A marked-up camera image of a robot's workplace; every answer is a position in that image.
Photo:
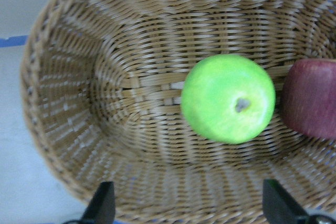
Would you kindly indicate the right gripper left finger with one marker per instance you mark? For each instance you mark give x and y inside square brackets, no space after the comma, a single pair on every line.
[101,208]

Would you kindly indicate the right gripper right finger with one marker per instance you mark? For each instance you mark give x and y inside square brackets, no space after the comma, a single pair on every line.
[279,207]

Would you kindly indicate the green apple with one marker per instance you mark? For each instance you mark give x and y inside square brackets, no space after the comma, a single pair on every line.
[228,98]

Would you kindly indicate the red apple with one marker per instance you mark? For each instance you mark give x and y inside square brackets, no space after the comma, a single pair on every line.
[307,103]

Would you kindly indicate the wicker basket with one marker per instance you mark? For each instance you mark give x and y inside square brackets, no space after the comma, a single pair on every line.
[101,90]

